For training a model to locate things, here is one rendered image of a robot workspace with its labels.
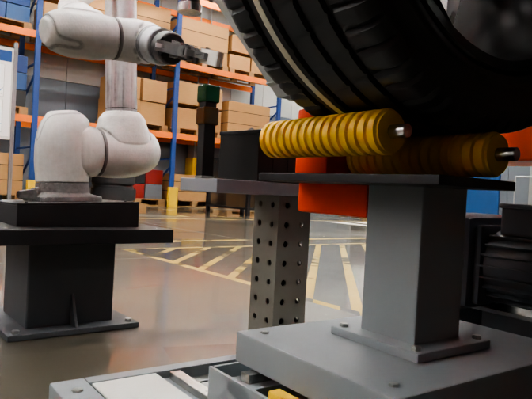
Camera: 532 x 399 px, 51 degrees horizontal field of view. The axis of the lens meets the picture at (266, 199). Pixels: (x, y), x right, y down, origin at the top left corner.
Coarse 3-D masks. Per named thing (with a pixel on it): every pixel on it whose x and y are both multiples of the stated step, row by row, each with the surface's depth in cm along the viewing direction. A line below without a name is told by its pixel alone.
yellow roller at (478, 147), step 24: (408, 144) 78; (432, 144) 75; (456, 144) 72; (480, 144) 69; (504, 144) 70; (360, 168) 86; (384, 168) 82; (408, 168) 78; (432, 168) 76; (456, 168) 72; (480, 168) 69; (504, 168) 71
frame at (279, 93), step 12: (216, 0) 81; (444, 0) 105; (456, 0) 106; (228, 12) 81; (456, 12) 106; (240, 36) 84; (252, 48) 84; (264, 72) 86; (276, 84) 86; (276, 96) 89; (288, 96) 87
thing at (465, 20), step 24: (432, 0) 62; (480, 0) 98; (504, 0) 94; (528, 0) 90; (456, 24) 100; (480, 24) 96; (504, 24) 91; (528, 24) 87; (480, 48) 91; (504, 48) 86; (528, 48) 81; (504, 72) 71
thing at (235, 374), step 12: (216, 372) 80; (228, 372) 83; (240, 372) 84; (252, 372) 76; (216, 384) 80; (228, 384) 77; (240, 384) 75; (252, 384) 75; (264, 384) 75; (276, 384) 76; (216, 396) 79; (228, 396) 77; (240, 396) 75; (252, 396) 72; (264, 396) 71; (276, 396) 68; (288, 396) 68; (300, 396) 77
